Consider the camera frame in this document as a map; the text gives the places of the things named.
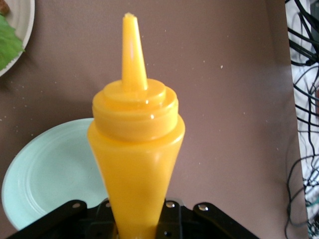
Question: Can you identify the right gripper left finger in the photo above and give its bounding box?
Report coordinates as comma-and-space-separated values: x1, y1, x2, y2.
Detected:
6, 199, 118, 239

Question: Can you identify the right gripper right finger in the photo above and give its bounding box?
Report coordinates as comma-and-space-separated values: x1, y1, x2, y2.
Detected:
154, 198, 257, 239

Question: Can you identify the yellow squeeze bottle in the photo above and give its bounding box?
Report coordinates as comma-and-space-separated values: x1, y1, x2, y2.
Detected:
87, 11, 186, 239

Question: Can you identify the green lettuce leaf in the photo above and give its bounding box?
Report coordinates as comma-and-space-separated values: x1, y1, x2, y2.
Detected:
0, 13, 26, 72

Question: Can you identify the brown bread slice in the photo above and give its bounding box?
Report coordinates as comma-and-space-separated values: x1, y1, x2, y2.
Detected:
0, 0, 11, 14

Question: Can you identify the mint green plate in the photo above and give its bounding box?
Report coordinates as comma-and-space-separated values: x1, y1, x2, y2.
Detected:
1, 118, 113, 232

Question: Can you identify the beige plate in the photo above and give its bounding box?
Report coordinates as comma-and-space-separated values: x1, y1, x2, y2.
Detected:
0, 0, 35, 77

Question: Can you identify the long black looping cable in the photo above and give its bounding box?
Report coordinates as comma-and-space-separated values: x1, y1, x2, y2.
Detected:
285, 154, 319, 236

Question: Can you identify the teal cable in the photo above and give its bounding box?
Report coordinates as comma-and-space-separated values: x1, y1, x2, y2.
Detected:
305, 199, 319, 239

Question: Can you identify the tangled black cable bundle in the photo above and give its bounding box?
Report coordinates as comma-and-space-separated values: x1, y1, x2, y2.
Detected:
285, 0, 319, 155

